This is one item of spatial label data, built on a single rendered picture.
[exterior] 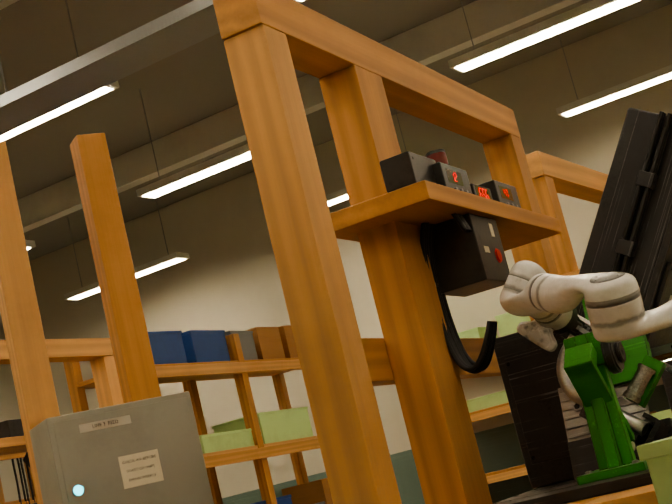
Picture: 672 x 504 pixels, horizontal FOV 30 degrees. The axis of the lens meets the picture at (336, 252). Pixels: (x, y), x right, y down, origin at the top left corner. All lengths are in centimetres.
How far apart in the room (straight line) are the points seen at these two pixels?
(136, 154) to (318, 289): 997
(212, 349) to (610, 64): 551
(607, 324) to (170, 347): 608
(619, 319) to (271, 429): 674
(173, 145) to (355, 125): 928
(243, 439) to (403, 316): 588
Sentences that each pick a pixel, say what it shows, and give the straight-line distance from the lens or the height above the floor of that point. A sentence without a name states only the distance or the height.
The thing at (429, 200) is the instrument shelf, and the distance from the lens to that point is 248.
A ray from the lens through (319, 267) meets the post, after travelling 223.
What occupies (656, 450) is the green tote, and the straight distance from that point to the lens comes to 153.
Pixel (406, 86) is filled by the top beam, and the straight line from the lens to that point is 293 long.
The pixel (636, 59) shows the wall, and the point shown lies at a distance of 1222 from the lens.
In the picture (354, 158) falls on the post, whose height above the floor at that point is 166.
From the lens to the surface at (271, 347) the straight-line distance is 906.
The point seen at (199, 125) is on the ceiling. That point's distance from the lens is 1175.
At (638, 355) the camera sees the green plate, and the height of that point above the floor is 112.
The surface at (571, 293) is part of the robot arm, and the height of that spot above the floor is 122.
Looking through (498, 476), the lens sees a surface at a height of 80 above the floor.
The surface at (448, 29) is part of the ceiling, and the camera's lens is 1063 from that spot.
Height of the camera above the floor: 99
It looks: 11 degrees up
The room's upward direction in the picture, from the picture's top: 14 degrees counter-clockwise
